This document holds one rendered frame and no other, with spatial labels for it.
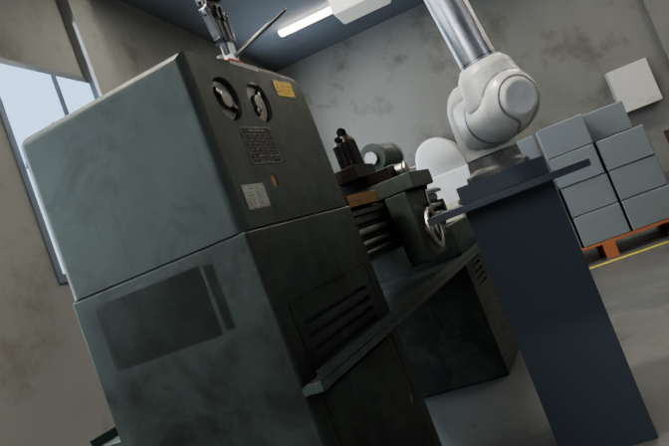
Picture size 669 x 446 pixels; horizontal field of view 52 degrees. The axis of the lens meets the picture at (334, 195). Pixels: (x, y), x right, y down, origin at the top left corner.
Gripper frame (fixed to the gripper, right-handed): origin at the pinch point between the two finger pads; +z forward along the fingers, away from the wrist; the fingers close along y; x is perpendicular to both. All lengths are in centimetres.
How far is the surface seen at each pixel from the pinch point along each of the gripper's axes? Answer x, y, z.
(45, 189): 30, -51, 25
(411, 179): -18, 65, 48
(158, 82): -7, -52, 16
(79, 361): 215, 125, 69
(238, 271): -9, -52, 58
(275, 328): -12, -52, 71
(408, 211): -12, 65, 58
